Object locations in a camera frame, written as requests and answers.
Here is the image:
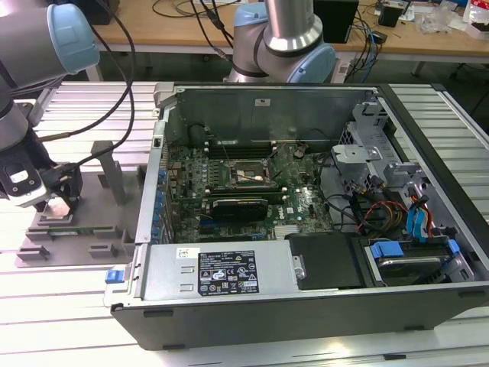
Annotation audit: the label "silver CPU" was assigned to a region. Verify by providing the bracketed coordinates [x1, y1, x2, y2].
[44, 196, 73, 221]

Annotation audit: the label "CPU socket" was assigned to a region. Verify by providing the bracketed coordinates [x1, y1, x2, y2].
[228, 158, 274, 189]

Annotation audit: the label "grey parts rack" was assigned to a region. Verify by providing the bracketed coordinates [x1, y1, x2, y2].
[14, 140, 148, 268]

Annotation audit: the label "silver power supply unit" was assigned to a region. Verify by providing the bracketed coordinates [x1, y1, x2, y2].
[131, 241, 306, 307]

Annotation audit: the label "black cylindrical part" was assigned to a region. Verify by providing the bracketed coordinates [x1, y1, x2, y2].
[188, 122, 208, 149]

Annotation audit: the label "black graphics card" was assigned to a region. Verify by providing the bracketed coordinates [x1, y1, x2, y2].
[202, 196, 270, 223]

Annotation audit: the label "large black box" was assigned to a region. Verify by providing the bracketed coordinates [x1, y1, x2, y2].
[82, 0, 116, 26]

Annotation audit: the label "wooden desk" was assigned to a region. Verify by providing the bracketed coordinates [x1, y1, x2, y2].
[76, 0, 489, 83]

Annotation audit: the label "green motherboard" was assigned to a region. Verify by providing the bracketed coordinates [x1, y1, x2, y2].
[164, 141, 337, 244]

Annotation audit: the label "silver chipset heatsink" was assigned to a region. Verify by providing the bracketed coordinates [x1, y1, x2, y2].
[274, 223, 300, 241]

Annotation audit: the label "black open PC case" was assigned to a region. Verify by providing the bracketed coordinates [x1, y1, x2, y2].
[102, 81, 489, 351]

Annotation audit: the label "black plastic shroud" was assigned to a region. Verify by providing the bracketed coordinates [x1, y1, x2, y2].
[285, 231, 366, 292]

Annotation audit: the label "silver metal drive cage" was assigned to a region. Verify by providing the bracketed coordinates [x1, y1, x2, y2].
[329, 99, 431, 192]

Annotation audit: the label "black computer tower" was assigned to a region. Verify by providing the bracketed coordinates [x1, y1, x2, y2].
[322, 0, 361, 44]

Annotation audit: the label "blue disk carrier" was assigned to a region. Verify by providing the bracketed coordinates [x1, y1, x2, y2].
[366, 239, 461, 287]

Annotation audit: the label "silver hard disk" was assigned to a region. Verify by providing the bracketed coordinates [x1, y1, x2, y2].
[376, 254, 450, 287]

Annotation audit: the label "small black box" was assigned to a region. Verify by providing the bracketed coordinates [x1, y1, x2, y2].
[377, 2, 403, 28]

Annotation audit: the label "clear plastic bags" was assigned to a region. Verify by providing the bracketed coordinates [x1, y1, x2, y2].
[418, 4, 465, 35]

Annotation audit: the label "white red bag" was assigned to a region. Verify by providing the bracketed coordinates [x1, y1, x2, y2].
[461, 0, 489, 39]

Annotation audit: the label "black camera cable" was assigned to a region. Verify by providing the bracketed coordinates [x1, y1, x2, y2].
[40, 82, 134, 181]

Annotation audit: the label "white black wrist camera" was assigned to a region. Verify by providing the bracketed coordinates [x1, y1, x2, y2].
[0, 159, 50, 208]

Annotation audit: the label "coloured power wire bundle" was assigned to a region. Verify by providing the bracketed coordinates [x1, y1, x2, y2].
[357, 200, 412, 234]

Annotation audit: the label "blue SATA wire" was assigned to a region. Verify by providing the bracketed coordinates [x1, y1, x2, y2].
[414, 193, 432, 242]
[405, 208, 418, 242]

